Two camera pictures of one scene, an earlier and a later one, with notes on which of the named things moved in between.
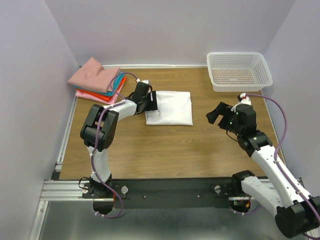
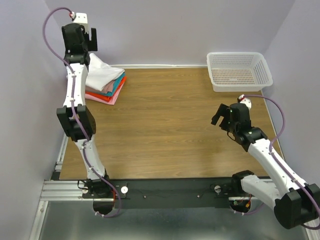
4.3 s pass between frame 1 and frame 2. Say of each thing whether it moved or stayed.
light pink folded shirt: stayed
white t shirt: moved
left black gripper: moved
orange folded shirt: stayed
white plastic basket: stayed
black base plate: stayed
